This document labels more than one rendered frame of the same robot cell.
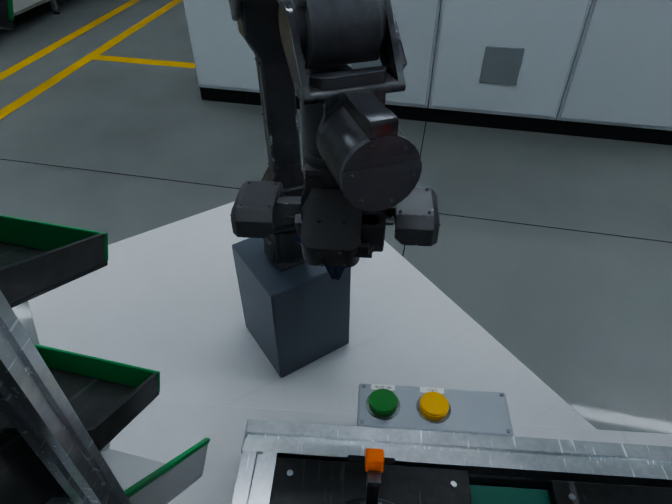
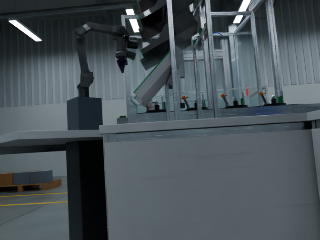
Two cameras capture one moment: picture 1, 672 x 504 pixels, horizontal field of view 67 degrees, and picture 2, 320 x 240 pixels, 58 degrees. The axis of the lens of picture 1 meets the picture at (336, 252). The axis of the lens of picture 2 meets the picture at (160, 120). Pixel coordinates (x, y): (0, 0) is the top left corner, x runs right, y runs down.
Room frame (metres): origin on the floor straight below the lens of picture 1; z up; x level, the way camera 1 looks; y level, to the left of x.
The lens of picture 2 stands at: (0.44, 1.68, 0.78)
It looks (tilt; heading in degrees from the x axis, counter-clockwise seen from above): 5 degrees up; 261
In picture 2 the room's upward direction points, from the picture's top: 4 degrees counter-clockwise
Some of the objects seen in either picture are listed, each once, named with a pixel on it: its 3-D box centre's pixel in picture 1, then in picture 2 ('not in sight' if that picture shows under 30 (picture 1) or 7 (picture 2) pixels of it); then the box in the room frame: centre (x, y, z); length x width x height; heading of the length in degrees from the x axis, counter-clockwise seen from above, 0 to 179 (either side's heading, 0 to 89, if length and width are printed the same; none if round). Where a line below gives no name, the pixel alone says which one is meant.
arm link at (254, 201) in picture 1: (335, 184); (121, 54); (0.39, 0.00, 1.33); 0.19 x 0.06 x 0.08; 86
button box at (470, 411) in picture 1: (430, 419); (123, 124); (0.39, -0.14, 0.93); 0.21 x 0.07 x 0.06; 86
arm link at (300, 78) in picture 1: (357, 98); (126, 38); (0.35, -0.02, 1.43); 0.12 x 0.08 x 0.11; 18
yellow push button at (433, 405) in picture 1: (433, 407); not in sight; (0.39, -0.14, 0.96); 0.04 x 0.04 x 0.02
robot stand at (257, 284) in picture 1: (293, 296); (85, 117); (0.61, 0.07, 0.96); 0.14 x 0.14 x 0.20; 33
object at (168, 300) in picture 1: (273, 351); (90, 137); (0.58, 0.11, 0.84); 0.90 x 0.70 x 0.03; 33
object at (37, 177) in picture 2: not in sight; (28, 180); (2.50, -5.48, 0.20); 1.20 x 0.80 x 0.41; 168
